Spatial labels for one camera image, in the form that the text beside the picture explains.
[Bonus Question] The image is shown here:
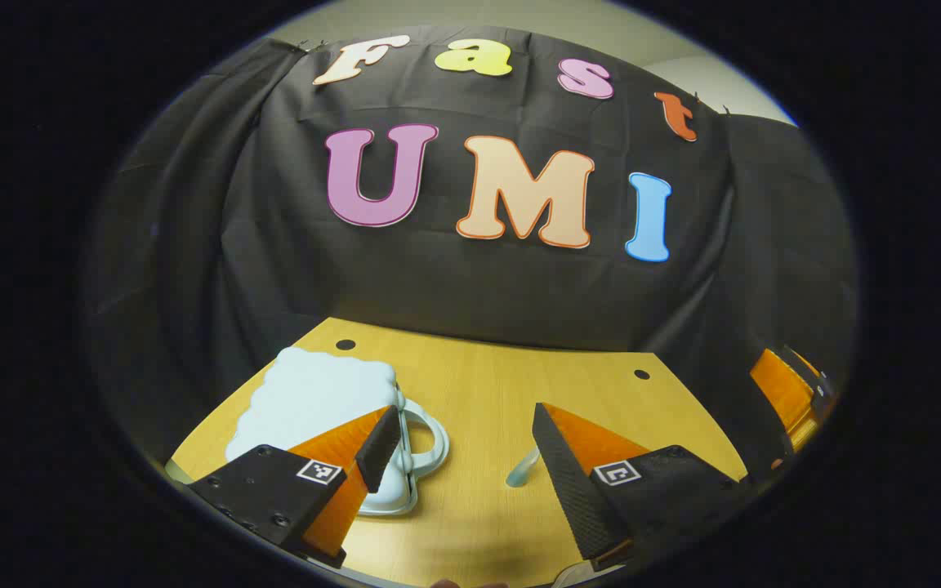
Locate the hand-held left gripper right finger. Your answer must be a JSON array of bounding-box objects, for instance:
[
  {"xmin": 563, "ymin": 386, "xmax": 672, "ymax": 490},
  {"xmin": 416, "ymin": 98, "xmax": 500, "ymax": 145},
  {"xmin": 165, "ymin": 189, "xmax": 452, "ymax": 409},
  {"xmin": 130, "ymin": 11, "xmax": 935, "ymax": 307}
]
[{"xmin": 531, "ymin": 402, "xmax": 753, "ymax": 572}]

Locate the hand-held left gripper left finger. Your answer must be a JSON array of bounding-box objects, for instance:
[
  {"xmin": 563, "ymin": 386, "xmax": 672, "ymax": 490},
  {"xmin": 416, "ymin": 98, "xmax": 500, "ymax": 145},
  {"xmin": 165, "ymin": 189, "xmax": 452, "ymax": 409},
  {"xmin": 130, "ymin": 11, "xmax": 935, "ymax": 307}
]
[{"xmin": 185, "ymin": 404, "xmax": 403, "ymax": 570}]

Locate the pale blue tube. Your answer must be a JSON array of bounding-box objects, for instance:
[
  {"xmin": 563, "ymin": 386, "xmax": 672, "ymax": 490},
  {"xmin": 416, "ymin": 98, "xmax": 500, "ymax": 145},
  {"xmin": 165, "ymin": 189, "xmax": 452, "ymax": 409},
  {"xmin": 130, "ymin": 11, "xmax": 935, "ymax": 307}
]
[{"xmin": 506, "ymin": 445, "xmax": 542, "ymax": 489}]

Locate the pale blue suitcase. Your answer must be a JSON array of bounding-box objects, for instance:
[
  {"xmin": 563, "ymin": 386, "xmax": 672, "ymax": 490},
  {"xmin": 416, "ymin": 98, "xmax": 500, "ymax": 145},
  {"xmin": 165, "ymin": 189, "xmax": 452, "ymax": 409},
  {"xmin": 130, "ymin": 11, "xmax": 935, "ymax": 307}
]
[{"xmin": 225, "ymin": 347, "xmax": 449, "ymax": 517}]

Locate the black backdrop cloth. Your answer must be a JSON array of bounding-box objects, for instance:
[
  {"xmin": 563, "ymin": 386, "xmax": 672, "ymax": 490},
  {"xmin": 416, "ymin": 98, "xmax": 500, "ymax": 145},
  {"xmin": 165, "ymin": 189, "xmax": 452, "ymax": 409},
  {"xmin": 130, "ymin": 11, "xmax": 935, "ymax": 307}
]
[{"xmin": 83, "ymin": 24, "xmax": 859, "ymax": 491}]

